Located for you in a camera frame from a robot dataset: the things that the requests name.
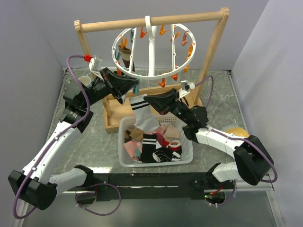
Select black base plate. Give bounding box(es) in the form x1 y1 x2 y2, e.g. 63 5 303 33
69 172 233 201

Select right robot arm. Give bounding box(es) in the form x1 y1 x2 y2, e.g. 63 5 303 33
144 88 277 189

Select teal clothes peg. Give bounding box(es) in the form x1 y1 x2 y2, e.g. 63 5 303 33
133 83 140 96
116 52 121 61

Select cream brown ribbed sock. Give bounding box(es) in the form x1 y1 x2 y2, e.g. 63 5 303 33
118 45 132 68

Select tan brown sock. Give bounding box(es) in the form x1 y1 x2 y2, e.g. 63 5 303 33
125 127 144 142

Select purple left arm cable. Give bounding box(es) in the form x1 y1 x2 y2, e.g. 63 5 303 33
13 54 122 219

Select orange clothes peg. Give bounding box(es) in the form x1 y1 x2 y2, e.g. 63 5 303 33
157 78 166 88
171 73 178 81
120 37 128 49

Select aluminium rail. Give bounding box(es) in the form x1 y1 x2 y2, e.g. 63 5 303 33
23 172 275 194

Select white plastic laundry basket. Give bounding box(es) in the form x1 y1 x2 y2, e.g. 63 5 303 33
118 114 194 167

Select beige folded sock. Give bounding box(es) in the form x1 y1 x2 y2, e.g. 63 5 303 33
163 124 180 142

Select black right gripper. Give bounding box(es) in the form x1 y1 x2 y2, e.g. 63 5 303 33
144 88 191 125

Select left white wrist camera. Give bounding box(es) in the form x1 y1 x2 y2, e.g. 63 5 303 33
89 55 103 72

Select teal right clothes peg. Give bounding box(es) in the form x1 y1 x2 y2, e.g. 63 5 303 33
133 83 140 96

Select red santa sock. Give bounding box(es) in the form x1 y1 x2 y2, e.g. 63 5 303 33
164 139 182 155

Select white round clip hanger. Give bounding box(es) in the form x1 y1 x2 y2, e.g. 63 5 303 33
111 16 196 80

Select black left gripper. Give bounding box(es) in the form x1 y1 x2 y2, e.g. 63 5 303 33
82 68 139 109

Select yellow dish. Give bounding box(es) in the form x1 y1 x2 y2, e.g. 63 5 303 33
222 125 250 138

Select pink sock left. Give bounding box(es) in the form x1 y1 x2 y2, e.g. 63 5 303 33
124 140 143 161

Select wooden hanger stand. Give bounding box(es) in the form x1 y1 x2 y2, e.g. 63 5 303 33
74 7 230 133

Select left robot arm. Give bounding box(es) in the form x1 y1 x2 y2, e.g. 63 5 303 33
8 68 139 210

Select black sock white stripes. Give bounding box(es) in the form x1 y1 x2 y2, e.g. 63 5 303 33
139 134 157 163

